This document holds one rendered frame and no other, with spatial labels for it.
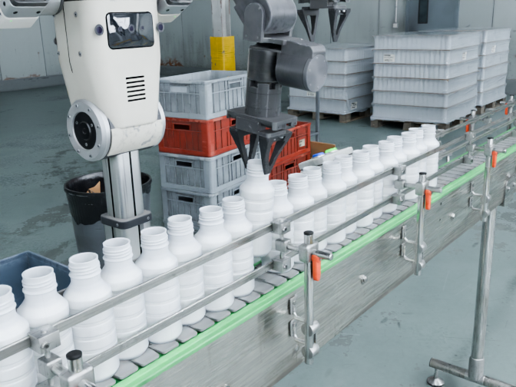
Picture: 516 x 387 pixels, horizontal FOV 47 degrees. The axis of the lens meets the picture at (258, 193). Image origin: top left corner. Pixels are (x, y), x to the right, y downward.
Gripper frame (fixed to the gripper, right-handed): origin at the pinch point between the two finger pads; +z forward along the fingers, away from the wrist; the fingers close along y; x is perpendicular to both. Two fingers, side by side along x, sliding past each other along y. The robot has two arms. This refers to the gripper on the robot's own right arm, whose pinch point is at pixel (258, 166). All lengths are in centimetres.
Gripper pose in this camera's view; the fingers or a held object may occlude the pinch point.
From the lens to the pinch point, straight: 99.7
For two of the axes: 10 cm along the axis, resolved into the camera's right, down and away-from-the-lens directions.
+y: 7.8, 2.8, -5.6
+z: -0.7, 9.3, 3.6
